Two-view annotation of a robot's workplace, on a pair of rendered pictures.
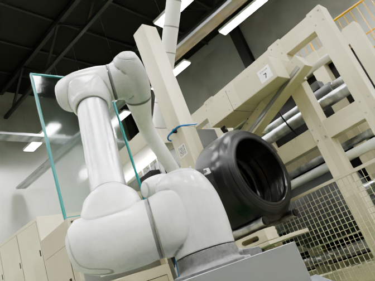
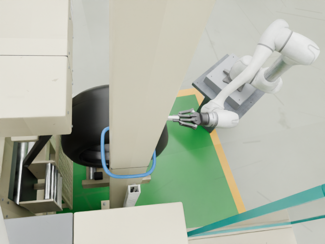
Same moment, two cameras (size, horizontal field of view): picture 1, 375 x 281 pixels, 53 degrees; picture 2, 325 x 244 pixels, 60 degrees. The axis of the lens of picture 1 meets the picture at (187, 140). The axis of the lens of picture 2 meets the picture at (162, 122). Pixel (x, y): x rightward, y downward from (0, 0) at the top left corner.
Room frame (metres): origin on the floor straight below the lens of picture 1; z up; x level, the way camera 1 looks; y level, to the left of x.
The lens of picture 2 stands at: (2.62, 0.20, 2.60)
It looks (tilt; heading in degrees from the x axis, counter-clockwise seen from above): 62 degrees down; 201
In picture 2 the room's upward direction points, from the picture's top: 21 degrees clockwise
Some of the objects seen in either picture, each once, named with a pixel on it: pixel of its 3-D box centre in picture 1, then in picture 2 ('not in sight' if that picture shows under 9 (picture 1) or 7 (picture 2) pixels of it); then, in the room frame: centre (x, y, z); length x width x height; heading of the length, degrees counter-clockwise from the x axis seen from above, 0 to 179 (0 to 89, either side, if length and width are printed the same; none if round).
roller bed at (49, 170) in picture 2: not in sight; (43, 188); (2.60, -0.29, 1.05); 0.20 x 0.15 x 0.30; 47
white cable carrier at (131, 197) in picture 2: not in sight; (130, 198); (2.37, 0.09, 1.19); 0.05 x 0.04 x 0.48; 137
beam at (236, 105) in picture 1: (249, 95); (35, 52); (2.30, -0.48, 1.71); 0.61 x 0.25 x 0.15; 47
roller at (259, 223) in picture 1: (241, 231); not in sight; (2.07, -0.10, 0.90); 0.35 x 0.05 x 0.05; 47
